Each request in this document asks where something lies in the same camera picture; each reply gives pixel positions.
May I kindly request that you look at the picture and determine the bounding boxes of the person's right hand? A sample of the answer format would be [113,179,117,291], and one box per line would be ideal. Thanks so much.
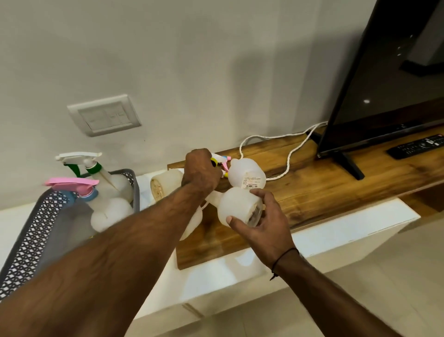
[226,188,299,270]

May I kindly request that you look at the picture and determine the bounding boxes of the person's left hand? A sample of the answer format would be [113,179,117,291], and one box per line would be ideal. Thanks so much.
[181,149,223,196]

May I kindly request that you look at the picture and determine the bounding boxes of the translucent white plastic bottle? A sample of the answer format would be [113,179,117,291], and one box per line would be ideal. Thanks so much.
[150,169,185,202]
[207,187,266,229]
[179,203,204,242]

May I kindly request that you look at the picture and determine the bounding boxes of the labelled spray bottle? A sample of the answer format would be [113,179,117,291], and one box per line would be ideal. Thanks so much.
[210,153,267,191]

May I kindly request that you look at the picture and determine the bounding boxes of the person's left forearm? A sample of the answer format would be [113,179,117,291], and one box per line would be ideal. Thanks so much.
[0,183,216,337]

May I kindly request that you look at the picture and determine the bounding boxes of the person's right forearm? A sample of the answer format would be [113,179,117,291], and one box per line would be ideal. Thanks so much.
[271,249,404,337]

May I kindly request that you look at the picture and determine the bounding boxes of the black wrist thread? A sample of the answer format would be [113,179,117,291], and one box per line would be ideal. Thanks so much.
[270,247,300,281]

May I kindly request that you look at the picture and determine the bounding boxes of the spray bottle, white-green trigger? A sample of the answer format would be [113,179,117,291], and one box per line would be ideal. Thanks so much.
[55,152,134,204]

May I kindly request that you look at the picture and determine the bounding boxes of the spray bottle, pink-blue trigger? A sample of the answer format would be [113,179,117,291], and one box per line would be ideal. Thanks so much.
[45,177,134,233]

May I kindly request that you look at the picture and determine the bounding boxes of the black television stand leg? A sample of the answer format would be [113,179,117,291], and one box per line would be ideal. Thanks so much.
[332,151,366,181]

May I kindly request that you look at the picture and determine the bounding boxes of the grey lattice-patterned basket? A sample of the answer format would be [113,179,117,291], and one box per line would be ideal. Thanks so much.
[0,169,141,301]

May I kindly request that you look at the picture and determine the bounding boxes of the black remote control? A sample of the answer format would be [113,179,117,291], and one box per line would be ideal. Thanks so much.
[386,134,444,160]

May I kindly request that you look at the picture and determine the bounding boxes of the black flat-screen television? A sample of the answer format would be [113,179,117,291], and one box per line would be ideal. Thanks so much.
[317,0,444,159]

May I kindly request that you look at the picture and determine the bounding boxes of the white braided cable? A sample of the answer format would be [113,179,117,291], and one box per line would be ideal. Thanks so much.
[239,121,329,181]

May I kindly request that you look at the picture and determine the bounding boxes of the white wall switch plate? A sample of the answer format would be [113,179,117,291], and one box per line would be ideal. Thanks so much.
[67,94,142,137]

